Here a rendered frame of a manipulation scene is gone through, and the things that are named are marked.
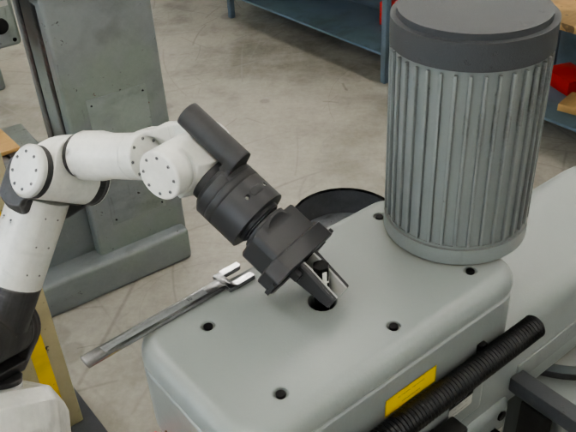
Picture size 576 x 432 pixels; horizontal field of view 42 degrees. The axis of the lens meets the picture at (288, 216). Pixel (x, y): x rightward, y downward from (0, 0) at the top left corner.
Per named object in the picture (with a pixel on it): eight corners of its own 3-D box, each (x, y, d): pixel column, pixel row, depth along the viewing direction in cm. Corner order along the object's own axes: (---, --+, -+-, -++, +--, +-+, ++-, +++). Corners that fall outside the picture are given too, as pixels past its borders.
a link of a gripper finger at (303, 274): (329, 307, 93) (293, 273, 94) (339, 295, 91) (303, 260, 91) (321, 315, 92) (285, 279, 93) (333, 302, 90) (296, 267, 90)
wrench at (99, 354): (93, 374, 86) (91, 369, 86) (76, 356, 89) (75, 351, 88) (255, 279, 99) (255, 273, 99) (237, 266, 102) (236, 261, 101)
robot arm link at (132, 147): (200, 191, 93) (125, 187, 101) (242, 164, 100) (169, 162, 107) (186, 142, 91) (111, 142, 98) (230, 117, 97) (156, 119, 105)
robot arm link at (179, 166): (192, 242, 93) (129, 181, 95) (243, 206, 101) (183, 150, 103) (226, 184, 86) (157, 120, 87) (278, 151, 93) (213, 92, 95)
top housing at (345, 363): (255, 550, 85) (243, 461, 75) (140, 413, 102) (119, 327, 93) (514, 351, 108) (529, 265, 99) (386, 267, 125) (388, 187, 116)
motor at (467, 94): (461, 287, 96) (487, 51, 77) (355, 220, 109) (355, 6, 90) (555, 225, 105) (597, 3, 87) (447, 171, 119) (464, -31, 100)
